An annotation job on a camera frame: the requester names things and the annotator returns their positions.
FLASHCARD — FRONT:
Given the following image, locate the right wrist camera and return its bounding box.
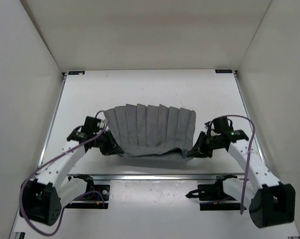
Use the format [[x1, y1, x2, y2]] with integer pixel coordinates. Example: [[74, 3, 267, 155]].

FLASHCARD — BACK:
[[205, 116, 233, 136]]

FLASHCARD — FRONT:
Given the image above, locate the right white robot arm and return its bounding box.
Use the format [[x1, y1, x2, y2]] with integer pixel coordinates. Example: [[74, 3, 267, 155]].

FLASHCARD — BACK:
[[186, 130, 296, 229]]

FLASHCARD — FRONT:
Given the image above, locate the blue corner sticker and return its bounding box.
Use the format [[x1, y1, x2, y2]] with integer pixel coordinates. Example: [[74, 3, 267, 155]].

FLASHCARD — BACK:
[[68, 71, 85, 75], [215, 69, 232, 74]]

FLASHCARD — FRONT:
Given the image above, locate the aluminium front rail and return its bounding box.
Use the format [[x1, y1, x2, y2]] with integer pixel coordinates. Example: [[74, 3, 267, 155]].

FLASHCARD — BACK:
[[70, 173, 245, 181]]

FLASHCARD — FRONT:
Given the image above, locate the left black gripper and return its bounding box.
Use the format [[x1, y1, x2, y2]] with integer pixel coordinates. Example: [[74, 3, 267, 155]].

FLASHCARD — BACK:
[[94, 127, 124, 154]]

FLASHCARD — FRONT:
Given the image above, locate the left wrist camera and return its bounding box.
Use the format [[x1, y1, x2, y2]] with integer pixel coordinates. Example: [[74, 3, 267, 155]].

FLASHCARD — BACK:
[[81, 116, 105, 136]]

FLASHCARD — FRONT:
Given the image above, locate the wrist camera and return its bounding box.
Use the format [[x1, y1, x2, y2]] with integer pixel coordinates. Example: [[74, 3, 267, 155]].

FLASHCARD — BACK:
[[205, 116, 233, 136], [81, 116, 105, 136]]

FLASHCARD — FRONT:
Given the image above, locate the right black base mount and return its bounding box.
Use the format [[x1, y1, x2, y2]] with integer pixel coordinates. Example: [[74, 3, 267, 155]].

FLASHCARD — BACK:
[[186, 174, 240, 211]]

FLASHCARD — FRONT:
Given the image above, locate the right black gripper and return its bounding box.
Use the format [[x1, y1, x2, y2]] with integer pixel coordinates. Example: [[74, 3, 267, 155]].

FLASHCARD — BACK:
[[188, 131, 224, 158]]

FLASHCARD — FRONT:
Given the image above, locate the left blue corner sticker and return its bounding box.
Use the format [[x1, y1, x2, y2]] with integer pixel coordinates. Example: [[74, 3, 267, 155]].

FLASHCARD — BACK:
[[68, 71, 85, 75]]

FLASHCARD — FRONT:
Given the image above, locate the grey pleated skirt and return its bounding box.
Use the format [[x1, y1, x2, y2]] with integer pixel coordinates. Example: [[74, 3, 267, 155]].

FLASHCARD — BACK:
[[104, 104, 196, 162]]

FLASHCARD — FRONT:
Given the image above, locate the right blue corner sticker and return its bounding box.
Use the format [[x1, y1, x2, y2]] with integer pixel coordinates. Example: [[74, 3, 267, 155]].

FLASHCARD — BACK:
[[215, 69, 232, 74]]

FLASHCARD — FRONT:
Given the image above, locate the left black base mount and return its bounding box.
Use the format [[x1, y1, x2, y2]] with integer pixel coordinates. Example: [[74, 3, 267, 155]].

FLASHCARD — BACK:
[[65, 174, 110, 210]]

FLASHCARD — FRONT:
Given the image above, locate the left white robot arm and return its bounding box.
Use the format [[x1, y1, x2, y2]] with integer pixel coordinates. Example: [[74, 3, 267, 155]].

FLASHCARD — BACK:
[[19, 126, 123, 226]]

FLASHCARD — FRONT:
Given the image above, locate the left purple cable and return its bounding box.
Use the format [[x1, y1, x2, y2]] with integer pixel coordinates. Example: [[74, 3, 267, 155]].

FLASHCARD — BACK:
[[19, 110, 110, 236]]

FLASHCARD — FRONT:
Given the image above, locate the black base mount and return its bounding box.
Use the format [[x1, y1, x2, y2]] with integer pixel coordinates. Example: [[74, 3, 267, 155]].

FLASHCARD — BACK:
[[186, 174, 240, 211], [65, 174, 110, 210]]

